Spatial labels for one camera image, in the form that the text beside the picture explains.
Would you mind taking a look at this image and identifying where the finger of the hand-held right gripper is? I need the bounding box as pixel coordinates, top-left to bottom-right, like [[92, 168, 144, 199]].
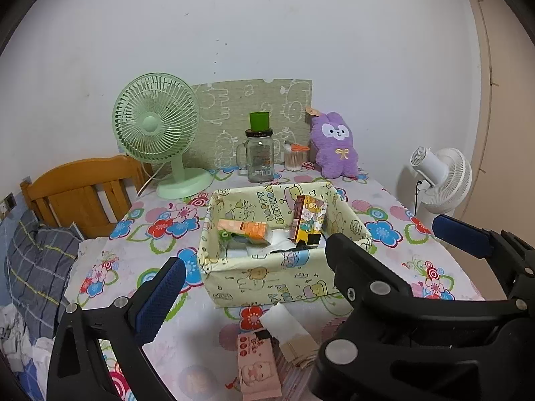
[[432, 214, 535, 268], [311, 234, 506, 401]]

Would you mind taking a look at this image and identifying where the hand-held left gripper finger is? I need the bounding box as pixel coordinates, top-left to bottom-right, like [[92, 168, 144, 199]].
[[46, 256, 187, 401]]

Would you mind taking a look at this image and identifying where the beige cloth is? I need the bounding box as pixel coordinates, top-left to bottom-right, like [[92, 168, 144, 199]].
[[281, 334, 320, 369]]

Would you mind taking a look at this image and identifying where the cartoon print fabric storage box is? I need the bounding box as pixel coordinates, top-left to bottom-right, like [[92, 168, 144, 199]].
[[197, 182, 372, 310]]

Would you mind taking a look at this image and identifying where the orange soft pack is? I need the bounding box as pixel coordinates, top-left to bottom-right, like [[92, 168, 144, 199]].
[[217, 219, 268, 246]]

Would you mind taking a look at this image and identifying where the cartoon carton box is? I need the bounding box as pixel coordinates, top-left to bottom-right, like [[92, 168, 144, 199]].
[[298, 195, 327, 246]]

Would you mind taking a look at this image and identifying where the pink baby print pack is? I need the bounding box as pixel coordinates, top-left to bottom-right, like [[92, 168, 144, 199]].
[[237, 334, 282, 400]]

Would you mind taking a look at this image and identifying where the white soft cloth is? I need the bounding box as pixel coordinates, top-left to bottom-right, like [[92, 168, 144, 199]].
[[246, 230, 302, 257]]

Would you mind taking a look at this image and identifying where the brown red slim box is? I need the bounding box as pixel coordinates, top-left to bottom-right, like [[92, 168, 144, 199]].
[[291, 195, 306, 241]]

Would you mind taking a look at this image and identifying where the floral tablecloth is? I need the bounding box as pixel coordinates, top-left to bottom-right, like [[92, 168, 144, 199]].
[[63, 167, 486, 401]]

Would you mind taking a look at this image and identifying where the white floor fan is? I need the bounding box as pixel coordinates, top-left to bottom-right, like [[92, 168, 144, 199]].
[[397, 146, 473, 235]]

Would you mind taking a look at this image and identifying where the pink striped cloth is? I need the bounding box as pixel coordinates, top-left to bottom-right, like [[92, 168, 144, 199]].
[[274, 355, 318, 401]]

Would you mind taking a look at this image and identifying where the blue plaid pillow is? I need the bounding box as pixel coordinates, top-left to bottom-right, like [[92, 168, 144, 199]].
[[0, 209, 84, 343]]

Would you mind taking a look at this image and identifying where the wooden headboard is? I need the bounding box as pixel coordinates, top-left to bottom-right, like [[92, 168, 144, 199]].
[[20, 155, 153, 241]]

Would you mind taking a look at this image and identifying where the crumpled white cloth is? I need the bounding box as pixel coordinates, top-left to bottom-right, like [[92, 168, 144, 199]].
[[0, 305, 55, 389]]

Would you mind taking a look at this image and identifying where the beige door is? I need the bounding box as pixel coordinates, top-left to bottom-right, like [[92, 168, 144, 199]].
[[464, 0, 535, 235]]

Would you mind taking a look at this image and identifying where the purple plush bunny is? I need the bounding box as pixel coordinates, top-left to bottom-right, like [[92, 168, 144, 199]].
[[306, 106, 361, 178]]

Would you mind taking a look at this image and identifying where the green desk fan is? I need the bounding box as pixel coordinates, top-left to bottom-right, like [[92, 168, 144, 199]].
[[111, 73, 215, 200]]

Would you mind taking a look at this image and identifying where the glass jar mug green lid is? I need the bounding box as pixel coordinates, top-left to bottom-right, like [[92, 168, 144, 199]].
[[236, 112, 282, 183]]

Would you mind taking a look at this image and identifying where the small jar orange lid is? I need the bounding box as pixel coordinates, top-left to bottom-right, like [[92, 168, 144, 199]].
[[284, 143, 310, 172]]

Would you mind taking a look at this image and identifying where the green patterned board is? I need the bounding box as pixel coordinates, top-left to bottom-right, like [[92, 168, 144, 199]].
[[190, 78, 313, 172]]

